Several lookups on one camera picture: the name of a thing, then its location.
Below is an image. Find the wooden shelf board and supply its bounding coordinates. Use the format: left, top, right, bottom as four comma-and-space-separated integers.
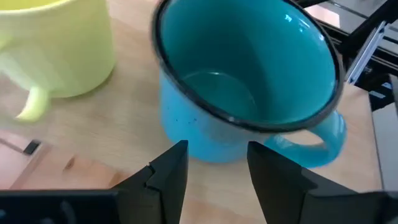
0, 0, 384, 224

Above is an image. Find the pale yellow mug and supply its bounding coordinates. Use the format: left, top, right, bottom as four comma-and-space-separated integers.
0, 0, 117, 123

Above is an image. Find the teal enamel mug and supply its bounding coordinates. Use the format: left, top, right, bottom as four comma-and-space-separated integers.
150, 0, 348, 169

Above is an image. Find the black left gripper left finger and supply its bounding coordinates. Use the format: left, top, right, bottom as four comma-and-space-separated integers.
111, 139, 190, 224

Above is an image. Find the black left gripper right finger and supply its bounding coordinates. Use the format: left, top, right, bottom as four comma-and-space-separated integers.
246, 141, 361, 224

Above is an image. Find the black square table marker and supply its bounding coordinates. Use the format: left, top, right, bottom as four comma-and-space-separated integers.
22, 139, 42, 156

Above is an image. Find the aluminium frame rail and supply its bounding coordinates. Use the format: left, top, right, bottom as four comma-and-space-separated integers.
344, 20, 389, 85

